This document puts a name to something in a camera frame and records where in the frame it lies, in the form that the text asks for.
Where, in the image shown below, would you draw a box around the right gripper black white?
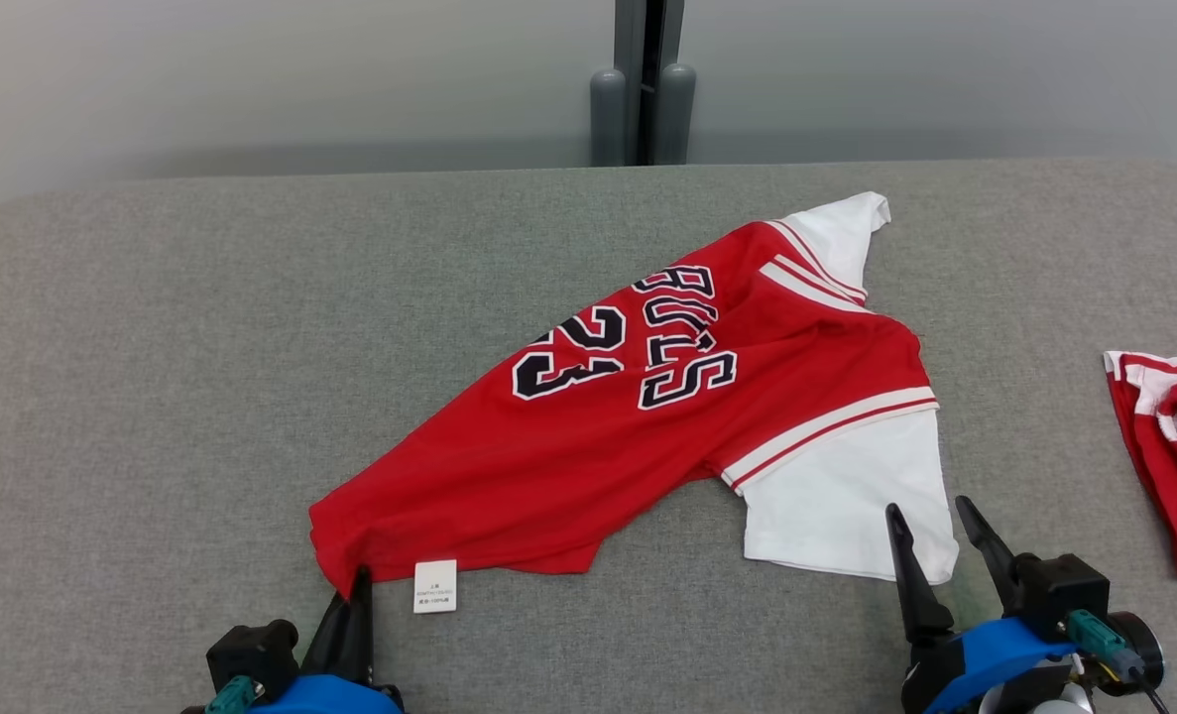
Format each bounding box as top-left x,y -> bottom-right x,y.
885,496 -> 1166,714

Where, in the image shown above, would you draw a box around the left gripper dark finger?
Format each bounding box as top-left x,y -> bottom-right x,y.
345,567 -> 376,687
300,593 -> 353,681

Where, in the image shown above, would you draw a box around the red white basketball shorts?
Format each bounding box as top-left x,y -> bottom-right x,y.
1104,350 -> 1177,583

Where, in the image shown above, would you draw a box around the red white basketball jersey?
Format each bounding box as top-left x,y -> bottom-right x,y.
308,191 -> 961,614

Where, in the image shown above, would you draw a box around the grey cylindrical bumper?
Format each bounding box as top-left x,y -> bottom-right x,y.
590,67 -> 629,167
653,63 -> 697,166

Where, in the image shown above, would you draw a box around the left blue camera mount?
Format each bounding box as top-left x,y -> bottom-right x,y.
251,674 -> 406,714

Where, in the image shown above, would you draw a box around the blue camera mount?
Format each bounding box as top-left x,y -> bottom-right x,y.
251,674 -> 406,714
920,617 -> 1080,714

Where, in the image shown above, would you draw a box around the right blue camera mount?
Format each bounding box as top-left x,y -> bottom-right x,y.
920,617 -> 1080,714

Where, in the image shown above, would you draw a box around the left teal cable connector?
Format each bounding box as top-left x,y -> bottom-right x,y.
206,676 -> 257,714

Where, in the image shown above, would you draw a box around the teal cable connector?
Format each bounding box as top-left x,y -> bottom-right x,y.
206,676 -> 257,714
1066,610 -> 1144,685

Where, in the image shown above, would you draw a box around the right teal cable connector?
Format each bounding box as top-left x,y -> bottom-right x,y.
1066,610 -> 1144,685

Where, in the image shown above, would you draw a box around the grey metal vertical post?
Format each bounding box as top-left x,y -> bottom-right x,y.
613,0 -> 686,165

